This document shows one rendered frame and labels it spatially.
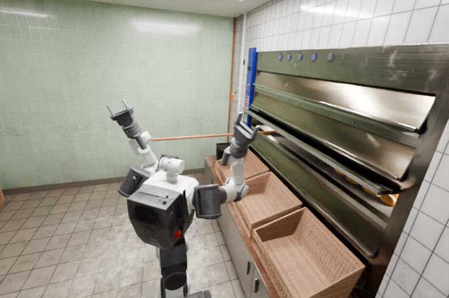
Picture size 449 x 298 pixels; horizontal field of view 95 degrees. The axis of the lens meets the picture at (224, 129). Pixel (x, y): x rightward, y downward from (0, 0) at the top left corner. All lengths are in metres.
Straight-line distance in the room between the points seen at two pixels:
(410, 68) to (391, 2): 0.36
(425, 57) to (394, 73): 0.14
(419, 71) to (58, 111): 3.69
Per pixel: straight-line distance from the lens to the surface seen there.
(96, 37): 3.38
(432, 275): 1.51
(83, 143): 3.69
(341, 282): 1.66
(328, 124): 1.69
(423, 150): 1.33
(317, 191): 1.87
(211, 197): 1.00
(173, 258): 1.23
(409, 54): 1.38
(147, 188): 1.07
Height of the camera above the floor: 1.98
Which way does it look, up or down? 19 degrees down
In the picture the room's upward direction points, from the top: 3 degrees clockwise
